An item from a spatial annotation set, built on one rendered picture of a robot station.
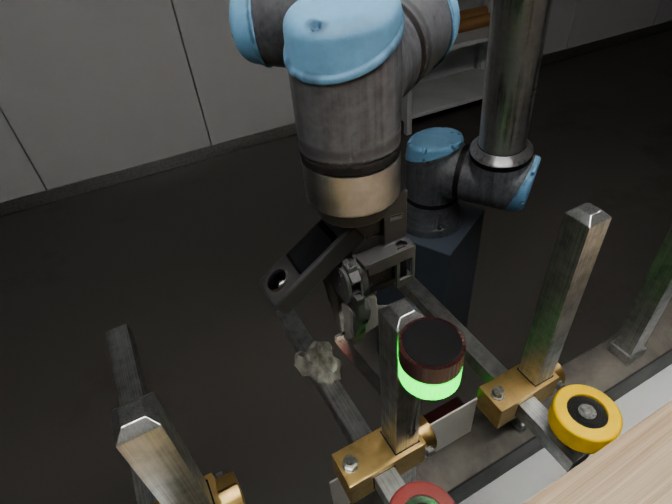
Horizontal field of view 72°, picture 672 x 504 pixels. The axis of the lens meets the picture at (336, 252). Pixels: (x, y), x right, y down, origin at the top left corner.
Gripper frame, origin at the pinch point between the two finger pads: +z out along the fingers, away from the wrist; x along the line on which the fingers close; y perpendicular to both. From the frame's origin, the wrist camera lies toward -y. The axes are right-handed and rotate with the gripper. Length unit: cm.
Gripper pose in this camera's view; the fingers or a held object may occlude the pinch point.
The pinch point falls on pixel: (347, 336)
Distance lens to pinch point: 58.1
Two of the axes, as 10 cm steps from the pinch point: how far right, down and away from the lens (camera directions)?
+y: 8.8, -3.6, 3.1
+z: 0.8, 7.6, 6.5
